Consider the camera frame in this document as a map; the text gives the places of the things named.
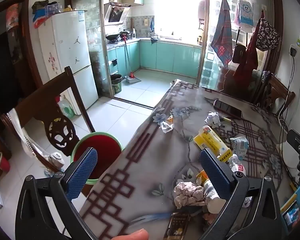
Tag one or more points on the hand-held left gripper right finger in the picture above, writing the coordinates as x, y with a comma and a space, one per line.
215, 173

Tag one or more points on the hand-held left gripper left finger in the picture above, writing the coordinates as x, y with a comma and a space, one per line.
82, 173

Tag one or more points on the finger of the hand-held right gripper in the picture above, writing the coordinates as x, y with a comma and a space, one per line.
298, 142

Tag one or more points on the small orange box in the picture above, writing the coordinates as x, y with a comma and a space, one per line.
202, 176

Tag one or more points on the red bucket with green rim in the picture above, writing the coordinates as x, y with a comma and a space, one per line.
103, 145

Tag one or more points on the person's left hand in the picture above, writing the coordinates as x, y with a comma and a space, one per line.
133, 235

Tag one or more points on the white round object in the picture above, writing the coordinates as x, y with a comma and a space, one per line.
287, 155

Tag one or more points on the clear plastic bottle red label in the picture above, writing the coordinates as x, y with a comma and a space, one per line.
236, 165

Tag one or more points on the white medicine bottle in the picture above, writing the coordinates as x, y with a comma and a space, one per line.
212, 197

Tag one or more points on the crumpled grey paper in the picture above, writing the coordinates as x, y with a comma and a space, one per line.
188, 192

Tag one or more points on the yellow cardboard box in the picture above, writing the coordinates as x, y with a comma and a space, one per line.
210, 140

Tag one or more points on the crumpled white blue wrapper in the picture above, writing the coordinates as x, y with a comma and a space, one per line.
240, 146

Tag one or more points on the crumpled white paper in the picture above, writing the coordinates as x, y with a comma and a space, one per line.
213, 119
167, 125

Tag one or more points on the brown wooden chair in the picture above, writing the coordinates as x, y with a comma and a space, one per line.
277, 91

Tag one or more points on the yellow pen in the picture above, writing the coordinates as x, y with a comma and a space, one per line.
225, 119

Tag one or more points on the blue box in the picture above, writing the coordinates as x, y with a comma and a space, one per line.
293, 200

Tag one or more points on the grey floral tablecloth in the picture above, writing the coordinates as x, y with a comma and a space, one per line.
152, 167

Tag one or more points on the black smartphone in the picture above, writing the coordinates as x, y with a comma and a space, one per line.
227, 108

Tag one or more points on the green liquid bottle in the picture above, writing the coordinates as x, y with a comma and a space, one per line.
65, 108

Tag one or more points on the white towel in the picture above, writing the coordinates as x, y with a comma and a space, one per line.
22, 135

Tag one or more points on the pink cup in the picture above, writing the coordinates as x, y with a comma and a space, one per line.
2, 163

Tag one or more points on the dark carved wooden chair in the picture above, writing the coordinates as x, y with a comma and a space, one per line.
40, 102

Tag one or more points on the red hanging garment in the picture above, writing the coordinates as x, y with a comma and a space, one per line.
245, 62

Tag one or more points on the black and green waste bin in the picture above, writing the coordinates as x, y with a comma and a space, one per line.
116, 83

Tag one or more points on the white refrigerator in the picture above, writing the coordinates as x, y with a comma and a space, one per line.
70, 67

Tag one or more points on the small black hanging bag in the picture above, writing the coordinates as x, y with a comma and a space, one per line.
238, 53

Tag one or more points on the black patterned bag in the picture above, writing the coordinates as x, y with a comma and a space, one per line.
266, 35

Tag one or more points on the red broom with dustpan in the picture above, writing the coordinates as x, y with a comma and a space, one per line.
128, 60

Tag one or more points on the plaid hanging cloth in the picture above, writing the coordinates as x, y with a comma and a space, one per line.
222, 40

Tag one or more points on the teal kitchen cabinets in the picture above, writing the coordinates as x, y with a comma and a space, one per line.
165, 55

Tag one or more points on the black wok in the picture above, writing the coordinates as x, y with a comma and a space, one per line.
112, 37

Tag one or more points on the red and blue bag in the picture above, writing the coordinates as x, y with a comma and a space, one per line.
40, 20

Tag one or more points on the black range hood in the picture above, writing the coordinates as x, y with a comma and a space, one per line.
116, 13

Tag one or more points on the red patterned cloth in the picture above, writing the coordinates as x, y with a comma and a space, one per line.
13, 17

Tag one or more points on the dark folded clothes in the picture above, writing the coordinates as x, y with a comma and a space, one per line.
42, 6

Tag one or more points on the black wall charger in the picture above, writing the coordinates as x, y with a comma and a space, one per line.
293, 51

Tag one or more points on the blue cartoon wall hanging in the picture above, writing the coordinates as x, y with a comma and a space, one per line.
245, 12

